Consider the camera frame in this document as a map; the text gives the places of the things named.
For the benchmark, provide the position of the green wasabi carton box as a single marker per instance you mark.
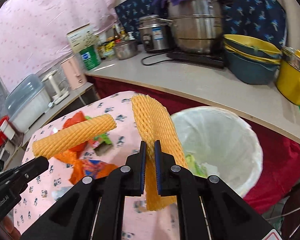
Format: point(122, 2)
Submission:
point(100, 144)

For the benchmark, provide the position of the pink electric kettle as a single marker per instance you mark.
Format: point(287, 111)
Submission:
point(73, 72)

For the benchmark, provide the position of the dark sauce bottle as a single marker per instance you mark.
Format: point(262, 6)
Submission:
point(116, 36)

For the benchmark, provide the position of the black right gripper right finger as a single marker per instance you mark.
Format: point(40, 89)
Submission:
point(207, 207)

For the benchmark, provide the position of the red velvet cabinet curtain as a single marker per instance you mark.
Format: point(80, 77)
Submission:
point(281, 156)

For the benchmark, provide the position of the red plastic bag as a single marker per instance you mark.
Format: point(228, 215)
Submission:
point(75, 122)

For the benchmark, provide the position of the silver rice cooker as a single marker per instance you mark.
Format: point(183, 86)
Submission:
point(153, 33)

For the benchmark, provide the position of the green tin can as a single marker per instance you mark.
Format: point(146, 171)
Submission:
point(90, 57)

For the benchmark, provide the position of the large steel stockpot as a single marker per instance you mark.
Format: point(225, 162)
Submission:
point(197, 25)

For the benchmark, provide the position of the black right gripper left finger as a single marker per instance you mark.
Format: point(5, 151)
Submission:
point(93, 208)

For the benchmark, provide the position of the blue patterned backsplash cloth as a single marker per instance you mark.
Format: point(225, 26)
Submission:
point(262, 19)

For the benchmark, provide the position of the blue yellow stacked basins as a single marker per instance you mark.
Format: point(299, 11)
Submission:
point(250, 59)

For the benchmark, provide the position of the white cardboard box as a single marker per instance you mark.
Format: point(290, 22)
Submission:
point(81, 38)

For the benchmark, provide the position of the pink dotted curtain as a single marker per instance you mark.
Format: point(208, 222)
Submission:
point(33, 33)

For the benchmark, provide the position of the yellow lid sauce jar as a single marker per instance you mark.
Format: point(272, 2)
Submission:
point(109, 48)

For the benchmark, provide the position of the white dish rack grey lid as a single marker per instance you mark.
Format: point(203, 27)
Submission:
point(26, 103)

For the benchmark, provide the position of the orange printed plastic bag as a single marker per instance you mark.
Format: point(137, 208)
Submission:
point(80, 158)

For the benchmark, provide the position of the white lined trash bin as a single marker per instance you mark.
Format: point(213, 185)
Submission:
point(218, 142)

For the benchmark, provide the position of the yellow electric pot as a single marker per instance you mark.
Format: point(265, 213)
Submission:
point(288, 80)

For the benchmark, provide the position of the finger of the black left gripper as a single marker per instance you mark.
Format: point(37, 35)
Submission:
point(32, 168)

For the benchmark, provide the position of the small steel pot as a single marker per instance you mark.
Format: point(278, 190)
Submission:
point(126, 49)

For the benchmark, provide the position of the black induction cooker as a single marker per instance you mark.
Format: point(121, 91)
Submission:
point(207, 60)

